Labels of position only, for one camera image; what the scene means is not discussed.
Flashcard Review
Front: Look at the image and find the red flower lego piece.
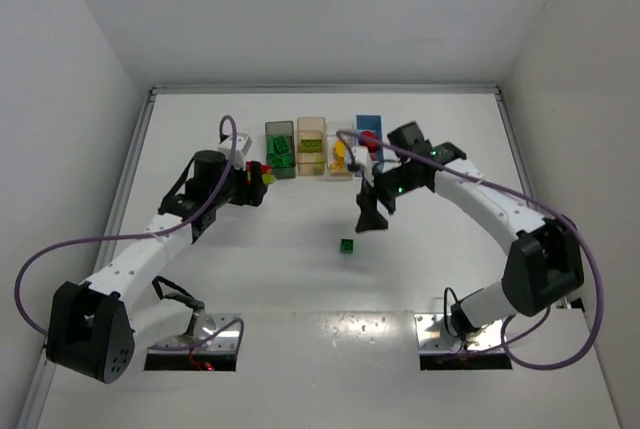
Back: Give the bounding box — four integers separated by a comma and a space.
359, 131, 379, 151

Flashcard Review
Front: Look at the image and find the yellow round lego piece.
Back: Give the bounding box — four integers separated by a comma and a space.
332, 140, 348, 163

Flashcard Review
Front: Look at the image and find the small lime green lego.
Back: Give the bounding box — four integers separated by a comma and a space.
311, 162, 325, 174

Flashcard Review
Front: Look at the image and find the lime green lego brick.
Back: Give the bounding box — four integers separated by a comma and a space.
298, 139, 323, 153

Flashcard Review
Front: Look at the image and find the lime curved lego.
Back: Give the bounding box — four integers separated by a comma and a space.
261, 165, 276, 185

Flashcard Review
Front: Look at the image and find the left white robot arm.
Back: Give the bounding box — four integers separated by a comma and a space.
45, 150, 274, 384

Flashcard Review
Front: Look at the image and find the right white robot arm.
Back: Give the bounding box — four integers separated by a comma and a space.
344, 122, 584, 340

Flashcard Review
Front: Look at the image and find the clear transparent container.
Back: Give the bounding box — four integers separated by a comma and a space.
326, 119, 354, 179

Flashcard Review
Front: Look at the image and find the blue container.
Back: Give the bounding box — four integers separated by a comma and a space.
354, 115, 384, 173

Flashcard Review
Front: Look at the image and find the grey transparent container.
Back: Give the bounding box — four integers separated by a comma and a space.
265, 120, 296, 180

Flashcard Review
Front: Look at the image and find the orange transparent container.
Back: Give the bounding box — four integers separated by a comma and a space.
296, 117, 327, 176

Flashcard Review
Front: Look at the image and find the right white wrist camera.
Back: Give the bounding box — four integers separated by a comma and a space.
345, 145, 374, 187

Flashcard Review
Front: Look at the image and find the left aluminium frame rail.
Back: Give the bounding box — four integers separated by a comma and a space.
91, 88, 156, 274

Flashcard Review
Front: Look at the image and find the back aluminium frame rail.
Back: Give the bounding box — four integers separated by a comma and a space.
151, 84, 500, 95

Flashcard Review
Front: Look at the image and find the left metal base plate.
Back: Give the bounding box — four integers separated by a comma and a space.
148, 314, 245, 356

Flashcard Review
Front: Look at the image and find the metal base plate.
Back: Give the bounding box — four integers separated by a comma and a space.
415, 312, 509, 355
148, 314, 245, 356

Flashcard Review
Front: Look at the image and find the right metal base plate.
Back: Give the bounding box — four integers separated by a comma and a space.
415, 312, 509, 355

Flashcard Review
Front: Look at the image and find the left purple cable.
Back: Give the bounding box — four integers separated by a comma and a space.
14, 115, 246, 353

